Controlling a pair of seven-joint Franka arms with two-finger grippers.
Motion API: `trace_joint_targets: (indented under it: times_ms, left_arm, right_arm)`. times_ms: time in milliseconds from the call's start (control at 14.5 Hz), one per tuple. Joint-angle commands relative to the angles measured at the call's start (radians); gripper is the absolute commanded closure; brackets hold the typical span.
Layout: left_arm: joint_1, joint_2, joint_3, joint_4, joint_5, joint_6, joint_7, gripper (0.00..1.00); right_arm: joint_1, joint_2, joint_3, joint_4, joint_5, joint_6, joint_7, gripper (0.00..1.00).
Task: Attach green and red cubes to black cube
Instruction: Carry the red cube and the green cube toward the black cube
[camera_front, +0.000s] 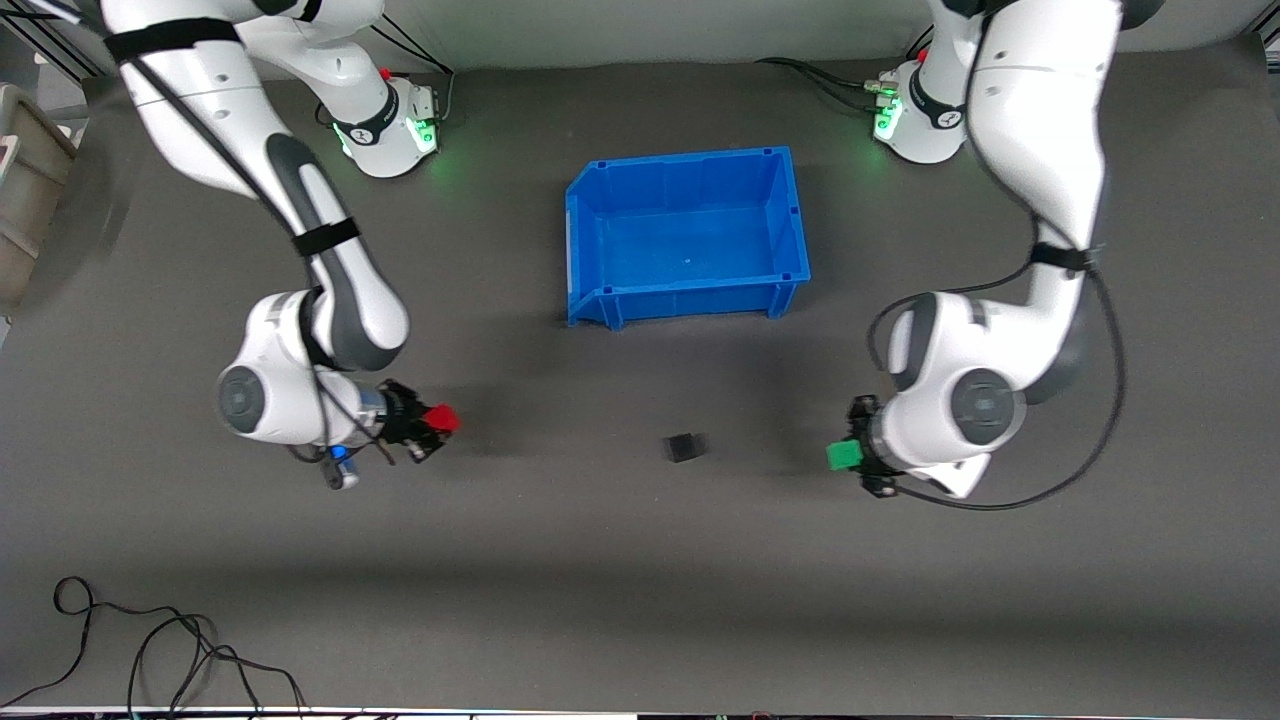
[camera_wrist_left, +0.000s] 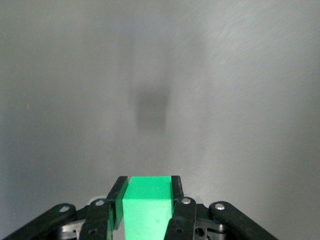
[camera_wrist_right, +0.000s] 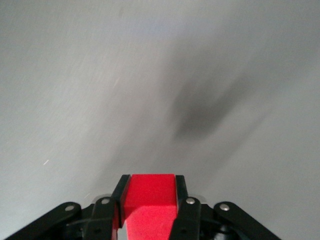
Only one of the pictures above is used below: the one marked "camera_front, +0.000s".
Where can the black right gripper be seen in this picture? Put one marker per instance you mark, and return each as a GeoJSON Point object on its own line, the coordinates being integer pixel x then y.
{"type": "Point", "coordinates": [402, 411]}

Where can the green cube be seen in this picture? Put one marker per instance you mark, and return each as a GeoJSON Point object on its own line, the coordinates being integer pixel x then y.
{"type": "Point", "coordinates": [844, 456]}

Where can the blue plastic storage bin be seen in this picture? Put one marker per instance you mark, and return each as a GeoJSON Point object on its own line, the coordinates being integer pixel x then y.
{"type": "Point", "coordinates": [690, 245]}

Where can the black cube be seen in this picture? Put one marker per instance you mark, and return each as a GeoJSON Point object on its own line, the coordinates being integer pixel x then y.
{"type": "Point", "coordinates": [683, 447]}

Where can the aluminium frame rail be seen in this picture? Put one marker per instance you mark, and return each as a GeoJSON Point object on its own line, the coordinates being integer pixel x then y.
{"type": "Point", "coordinates": [1268, 42]}
{"type": "Point", "coordinates": [60, 50]}

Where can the red cube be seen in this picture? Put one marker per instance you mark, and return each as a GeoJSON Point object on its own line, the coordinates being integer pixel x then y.
{"type": "Point", "coordinates": [442, 419]}

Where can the grey table mat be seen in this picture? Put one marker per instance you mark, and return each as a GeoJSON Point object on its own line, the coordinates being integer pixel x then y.
{"type": "Point", "coordinates": [640, 600]}

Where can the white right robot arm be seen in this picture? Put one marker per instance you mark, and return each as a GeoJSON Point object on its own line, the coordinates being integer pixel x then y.
{"type": "Point", "coordinates": [350, 290]}

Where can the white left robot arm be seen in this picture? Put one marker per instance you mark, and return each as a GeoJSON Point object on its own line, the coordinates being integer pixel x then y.
{"type": "Point", "coordinates": [1040, 120]}

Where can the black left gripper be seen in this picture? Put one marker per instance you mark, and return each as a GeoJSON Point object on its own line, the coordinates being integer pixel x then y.
{"type": "Point", "coordinates": [862, 417]}

